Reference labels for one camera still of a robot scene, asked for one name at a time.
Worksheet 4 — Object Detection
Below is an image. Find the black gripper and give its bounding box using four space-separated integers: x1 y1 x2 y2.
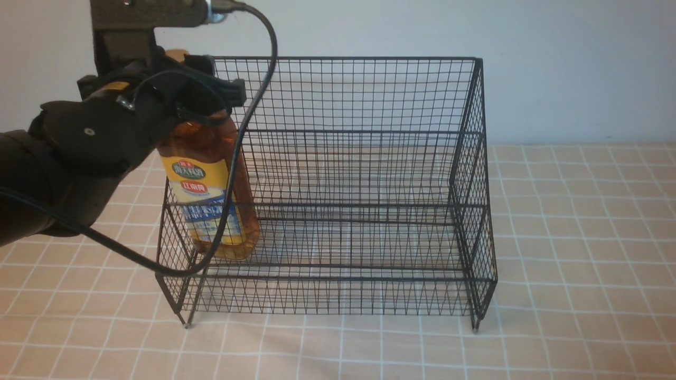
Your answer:
29 54 247 176

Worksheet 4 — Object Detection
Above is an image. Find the amber cooking wine bottle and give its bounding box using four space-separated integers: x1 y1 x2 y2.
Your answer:
157 109 260 260

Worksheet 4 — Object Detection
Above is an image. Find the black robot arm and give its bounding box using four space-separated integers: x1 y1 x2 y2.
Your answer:
1 55 247 227

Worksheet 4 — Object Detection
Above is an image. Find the black cable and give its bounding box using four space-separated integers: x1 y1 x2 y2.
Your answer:
0 3 279 277

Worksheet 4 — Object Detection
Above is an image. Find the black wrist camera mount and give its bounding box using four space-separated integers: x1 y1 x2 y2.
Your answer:
89 1 227 75

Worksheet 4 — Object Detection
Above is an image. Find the black wire mesh shelf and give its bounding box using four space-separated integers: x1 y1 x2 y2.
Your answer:
155 57 498 332

